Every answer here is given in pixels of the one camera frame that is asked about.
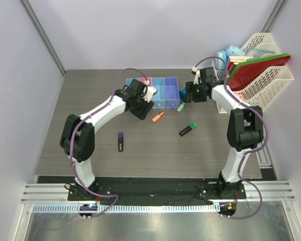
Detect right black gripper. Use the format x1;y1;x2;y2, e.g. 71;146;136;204
184;82;207;103

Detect purple plastic drawer box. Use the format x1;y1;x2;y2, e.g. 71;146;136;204
165;77;180;108

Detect pink plastic drawer box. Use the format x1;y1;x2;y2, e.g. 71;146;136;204
138;77;153;86

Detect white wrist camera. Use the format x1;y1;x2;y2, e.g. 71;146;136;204
192;66;201;85
142;79;157;102

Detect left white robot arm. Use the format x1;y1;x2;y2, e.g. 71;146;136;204
60;79;157;200

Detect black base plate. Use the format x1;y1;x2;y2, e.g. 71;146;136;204
37;175;246;201

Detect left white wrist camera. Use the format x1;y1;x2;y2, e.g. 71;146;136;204
142;79;157;102

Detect white slotted cable duct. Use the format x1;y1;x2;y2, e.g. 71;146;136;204
32;203;220;214

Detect blue headphones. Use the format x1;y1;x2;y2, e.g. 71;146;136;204
214;45;246;70

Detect green capped black highlighter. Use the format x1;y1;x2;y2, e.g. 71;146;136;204
179;123;197;137

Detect aluminium rail frame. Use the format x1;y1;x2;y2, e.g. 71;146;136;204
21;145;299;241

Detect white mesh file organizer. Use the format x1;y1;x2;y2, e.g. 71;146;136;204
211;33;293;110

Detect light blue drawer box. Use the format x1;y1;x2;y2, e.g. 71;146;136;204
126;78;140;89
152;78;166;108

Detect red plastic folder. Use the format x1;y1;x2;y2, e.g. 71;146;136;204
227;55;291;92

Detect blue round tape dispenser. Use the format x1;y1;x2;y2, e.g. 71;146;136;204
179;87;186;101

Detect purple capped black highlighter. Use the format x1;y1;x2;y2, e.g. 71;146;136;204
117;132;124;152

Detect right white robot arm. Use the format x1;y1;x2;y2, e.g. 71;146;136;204
186;67;264;199

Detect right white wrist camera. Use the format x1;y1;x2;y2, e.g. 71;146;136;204
192;66;201;85

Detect green plastic folder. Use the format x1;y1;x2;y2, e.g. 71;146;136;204
225;52;290;86

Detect stack of books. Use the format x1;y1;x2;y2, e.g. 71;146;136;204
227;56;254;74

